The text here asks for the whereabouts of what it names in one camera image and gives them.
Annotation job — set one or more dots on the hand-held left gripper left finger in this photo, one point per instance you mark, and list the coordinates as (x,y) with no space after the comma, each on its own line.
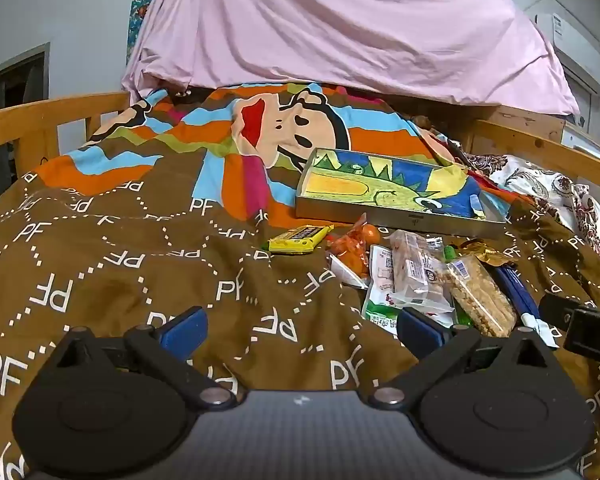
(182,332)

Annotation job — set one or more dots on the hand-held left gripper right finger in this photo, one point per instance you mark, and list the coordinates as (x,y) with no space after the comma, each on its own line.
(420,332)

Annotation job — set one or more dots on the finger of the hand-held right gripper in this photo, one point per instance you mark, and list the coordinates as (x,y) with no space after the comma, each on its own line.
(555,310)

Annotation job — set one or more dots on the blue slim packet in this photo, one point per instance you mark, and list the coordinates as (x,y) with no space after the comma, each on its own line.
(515,290)

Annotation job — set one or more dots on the white and green snack packet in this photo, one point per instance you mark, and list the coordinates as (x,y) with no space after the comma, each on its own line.
(380,285)

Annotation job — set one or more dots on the clear packet of nougat bars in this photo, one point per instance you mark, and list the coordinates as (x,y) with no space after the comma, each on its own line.
(415,265)

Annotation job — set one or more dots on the clear packet of rice crisps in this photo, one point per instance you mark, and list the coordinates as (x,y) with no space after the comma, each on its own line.
(480,295)

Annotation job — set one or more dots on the green slim packet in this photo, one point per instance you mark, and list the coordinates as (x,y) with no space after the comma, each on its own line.
(450,254)

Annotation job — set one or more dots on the gold foil snack wrapper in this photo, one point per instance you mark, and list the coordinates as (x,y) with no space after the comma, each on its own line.
(480,250)

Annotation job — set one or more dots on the orange snack packet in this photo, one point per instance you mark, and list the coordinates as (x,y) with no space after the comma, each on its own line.
(352,250)

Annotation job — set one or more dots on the yellow snack packet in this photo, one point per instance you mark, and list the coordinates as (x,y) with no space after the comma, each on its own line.
(300,239)

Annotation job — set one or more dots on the printed cartoon blanket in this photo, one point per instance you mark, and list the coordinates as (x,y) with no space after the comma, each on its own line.
(105,240)

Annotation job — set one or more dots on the white floral quilt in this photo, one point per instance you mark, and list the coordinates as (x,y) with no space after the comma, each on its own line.
(545,180)

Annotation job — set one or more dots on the white board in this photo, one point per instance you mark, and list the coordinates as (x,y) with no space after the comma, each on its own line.
(587,140)

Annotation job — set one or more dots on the brown plush toy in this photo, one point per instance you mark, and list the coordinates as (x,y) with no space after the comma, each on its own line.
(420,121)

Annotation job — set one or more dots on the white air conditioner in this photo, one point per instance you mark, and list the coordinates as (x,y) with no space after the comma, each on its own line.
(570,45)

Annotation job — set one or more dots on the pink bed sheet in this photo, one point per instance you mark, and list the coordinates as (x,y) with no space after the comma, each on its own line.
(330,25)

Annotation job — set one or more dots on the wooden bed frame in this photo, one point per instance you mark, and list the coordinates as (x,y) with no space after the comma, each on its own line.
(40,115)

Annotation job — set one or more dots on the teal floral wall poster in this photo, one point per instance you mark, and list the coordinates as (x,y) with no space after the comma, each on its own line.
(137,20)

